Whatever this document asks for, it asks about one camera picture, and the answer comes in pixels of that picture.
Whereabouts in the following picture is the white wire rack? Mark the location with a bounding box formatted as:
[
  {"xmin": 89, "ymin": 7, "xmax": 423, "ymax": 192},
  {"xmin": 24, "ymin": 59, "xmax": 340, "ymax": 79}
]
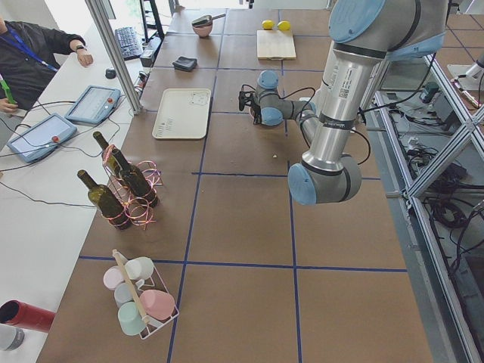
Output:
[{"xmin": 105, "ymin": 250, "xmax": 179, "ymax": 340}]

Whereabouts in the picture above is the yellow lemon half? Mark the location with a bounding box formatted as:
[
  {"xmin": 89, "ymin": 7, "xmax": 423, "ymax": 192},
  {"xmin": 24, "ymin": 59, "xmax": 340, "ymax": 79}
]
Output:
[{"xmin": 277, "ymin": 20, "xmax": 291, "ymax": 31}]

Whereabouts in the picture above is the wooden rack handle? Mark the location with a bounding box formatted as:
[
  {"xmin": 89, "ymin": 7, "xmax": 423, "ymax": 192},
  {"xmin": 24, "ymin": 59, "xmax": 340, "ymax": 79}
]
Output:
[{"xmin": 112, "ymin": 249, "xmax": 149, "ymax": 324}]

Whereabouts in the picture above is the mint green cup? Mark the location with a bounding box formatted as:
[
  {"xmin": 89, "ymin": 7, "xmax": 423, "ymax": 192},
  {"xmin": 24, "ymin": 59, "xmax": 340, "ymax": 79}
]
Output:
[{"xmin": 117, "ymin": 301, "xmax": 147, "ymax": 336}]

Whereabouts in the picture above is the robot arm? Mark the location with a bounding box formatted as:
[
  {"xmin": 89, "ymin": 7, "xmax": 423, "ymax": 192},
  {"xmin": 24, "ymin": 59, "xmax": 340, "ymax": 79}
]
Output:
[{"xmin": 239, "ymin": 0, "xmax": 450, "ymax": 205}]

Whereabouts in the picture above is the grey cup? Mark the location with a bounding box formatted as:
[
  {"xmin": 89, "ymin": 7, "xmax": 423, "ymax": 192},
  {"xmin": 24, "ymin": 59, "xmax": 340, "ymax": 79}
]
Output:
[{"xmin": 114, "ymin": 282, "xmax": 133, "ymax": 308}]

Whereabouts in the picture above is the black keyboard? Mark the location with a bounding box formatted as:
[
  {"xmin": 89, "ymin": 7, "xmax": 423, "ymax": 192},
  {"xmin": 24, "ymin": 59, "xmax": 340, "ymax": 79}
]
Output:
[{"xmin": 114, "ymin": 26, "xmax": 143, "ymax": 61}]

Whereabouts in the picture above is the blue teach pendant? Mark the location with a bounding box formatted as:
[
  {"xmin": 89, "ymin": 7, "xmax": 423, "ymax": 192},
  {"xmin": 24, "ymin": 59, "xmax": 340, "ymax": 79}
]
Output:
[
  {"xmin": 65, "ymin": 85, "xmax": 121, "ymax": 125},
  {"xmin": 7, "ymin": 113, "xmax": 77, "ymax": 163}
]

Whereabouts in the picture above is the light pink cup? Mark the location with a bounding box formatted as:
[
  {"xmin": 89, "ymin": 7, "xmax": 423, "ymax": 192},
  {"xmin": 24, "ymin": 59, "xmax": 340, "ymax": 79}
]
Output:
[{"xmin": 103, "ymin": 266, "xmax": 125, "ymax": 291}]

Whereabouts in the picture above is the whole yellow lemon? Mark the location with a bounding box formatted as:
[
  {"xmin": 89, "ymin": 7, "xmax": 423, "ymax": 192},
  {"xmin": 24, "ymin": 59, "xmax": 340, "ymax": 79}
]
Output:
[{"xmin": 262, "ymin": 20, "xmax": 274, "ymax": 30}]

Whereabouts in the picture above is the near blue teach pendant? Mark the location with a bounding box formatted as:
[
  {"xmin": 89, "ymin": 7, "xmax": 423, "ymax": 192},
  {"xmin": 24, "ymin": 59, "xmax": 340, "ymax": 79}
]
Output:
[{"xmin": 7, "ymin": 113, "xmax": 77, "ymax": 163}]

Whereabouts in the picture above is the cream bear serving tray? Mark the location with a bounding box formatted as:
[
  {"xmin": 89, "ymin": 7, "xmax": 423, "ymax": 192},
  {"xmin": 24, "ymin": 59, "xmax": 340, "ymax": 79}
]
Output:
[{"xmin": 152, "ymin": 88, "xmax": 212, "ymax": 140}]

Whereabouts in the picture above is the wooden cutting board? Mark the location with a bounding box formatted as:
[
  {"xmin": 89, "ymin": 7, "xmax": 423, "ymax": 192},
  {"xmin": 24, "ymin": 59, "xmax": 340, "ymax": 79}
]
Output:
[{"xmin": 256, "ymin": 30, "xmax": 296, "ymax": 60}]

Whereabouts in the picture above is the metal spoon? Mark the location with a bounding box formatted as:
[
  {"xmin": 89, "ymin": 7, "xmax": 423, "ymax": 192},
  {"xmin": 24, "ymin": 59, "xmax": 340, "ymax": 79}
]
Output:
[{"xmin": 191, "ymin": 14, "xmax": 226, "ymax": 27}]

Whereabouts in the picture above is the black computer mouse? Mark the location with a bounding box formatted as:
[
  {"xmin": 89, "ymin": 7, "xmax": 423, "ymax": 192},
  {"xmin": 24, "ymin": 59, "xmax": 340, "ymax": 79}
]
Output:
[{"xmin": 105, "ymin": 68, "xmax": 116, "ymax": 79}]

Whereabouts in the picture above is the dark green wine bottle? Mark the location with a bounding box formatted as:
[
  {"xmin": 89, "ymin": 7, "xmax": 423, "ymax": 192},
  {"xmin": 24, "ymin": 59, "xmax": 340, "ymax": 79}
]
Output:
[{"xmin": 77, "ymin": 169, "xmax": 132, "ymax": 230}]

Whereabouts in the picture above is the person's right hand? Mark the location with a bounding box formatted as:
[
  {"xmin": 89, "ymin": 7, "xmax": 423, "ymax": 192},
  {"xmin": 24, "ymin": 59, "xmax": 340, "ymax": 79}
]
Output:
[{"xmin": 76, "ymin": 49, "xmax": 94, "ymax": 67}]

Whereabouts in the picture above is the far blue teach pendant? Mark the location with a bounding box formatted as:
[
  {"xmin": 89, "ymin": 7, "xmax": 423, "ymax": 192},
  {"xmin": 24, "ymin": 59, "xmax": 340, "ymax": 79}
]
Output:
[{"xmin": 65, "ymin": 85, "xmax": 121, "ymax": 125}]

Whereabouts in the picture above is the folded grey cloth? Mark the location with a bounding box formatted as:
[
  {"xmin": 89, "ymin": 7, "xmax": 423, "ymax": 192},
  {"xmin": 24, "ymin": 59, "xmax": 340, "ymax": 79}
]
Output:
[{"xmin": 172, "ymin": 56, "xmax": 197, "ymax": 72}]

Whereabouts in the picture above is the red cylinder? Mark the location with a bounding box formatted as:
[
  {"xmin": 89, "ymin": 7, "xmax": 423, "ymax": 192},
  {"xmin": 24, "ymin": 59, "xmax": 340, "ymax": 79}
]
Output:
[{"xmin": 1, "ymin": 300, "xmax": 55, "ymax": 333}]

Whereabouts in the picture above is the aluminium frame post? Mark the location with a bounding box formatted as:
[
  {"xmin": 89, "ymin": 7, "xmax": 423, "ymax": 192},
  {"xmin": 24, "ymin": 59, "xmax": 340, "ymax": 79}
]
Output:
[{"xmin": 85, "ymin": 0, "xmax": 142, "ymax": 115}]

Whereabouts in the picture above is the copper wire bottle rack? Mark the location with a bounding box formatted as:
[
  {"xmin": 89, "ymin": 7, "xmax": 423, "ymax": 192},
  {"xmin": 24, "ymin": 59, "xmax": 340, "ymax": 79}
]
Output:
[{"xmin": 102, "ymin": 144, "xmax": 161, "ymax": 229}]

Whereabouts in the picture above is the white cup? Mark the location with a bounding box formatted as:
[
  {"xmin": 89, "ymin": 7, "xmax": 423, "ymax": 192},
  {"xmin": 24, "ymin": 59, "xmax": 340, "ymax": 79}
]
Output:
[{"xmin": 124, "ymin": 256, "xmax": 154, "ymax": 281}]

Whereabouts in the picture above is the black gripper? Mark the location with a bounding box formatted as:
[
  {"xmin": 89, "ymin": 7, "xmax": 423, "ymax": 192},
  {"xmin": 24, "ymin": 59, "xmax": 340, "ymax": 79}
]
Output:
[{"xmin": 250, "ymin": 105, "xmax": 262, "ymax": 124}]

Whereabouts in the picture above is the pink bowl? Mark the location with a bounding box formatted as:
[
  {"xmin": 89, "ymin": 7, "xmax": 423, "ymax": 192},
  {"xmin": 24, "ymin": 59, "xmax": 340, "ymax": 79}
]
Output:
[{"xmin": 192, "ymin": 23, "xmax": 213, "ymax": 38}]

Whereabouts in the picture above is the seated person black jacket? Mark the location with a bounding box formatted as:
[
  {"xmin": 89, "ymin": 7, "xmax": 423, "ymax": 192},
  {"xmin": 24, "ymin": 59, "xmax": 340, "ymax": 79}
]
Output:
[{"xmin": 1, "ymin": 19, "xmax": 89, "ymax": 113}]

